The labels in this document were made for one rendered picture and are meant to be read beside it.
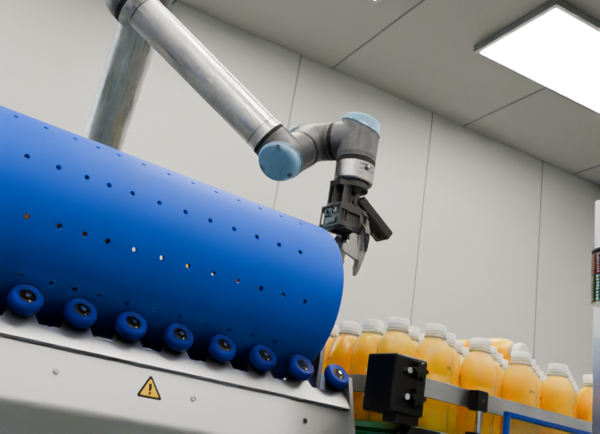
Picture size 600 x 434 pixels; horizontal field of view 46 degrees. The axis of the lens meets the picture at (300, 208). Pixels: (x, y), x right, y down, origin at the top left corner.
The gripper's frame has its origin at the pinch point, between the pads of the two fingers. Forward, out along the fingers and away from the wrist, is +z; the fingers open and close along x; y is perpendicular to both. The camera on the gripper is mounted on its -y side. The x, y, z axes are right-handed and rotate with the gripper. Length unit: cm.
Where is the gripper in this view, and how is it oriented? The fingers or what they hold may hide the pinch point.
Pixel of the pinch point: (347, 272)
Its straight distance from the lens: 156.1
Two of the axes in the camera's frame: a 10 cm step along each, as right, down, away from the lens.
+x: 5.8, -1.8, -7.9
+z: -1.6, 9.3, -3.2
